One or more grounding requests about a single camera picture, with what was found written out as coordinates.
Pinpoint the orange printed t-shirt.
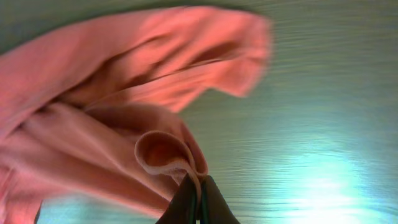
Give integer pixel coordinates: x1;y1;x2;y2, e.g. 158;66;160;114
1;6;272;223

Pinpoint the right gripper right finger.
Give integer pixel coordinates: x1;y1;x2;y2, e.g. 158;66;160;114
200;175;240;224

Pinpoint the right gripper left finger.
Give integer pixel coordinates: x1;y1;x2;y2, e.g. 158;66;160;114
155;174;197;224

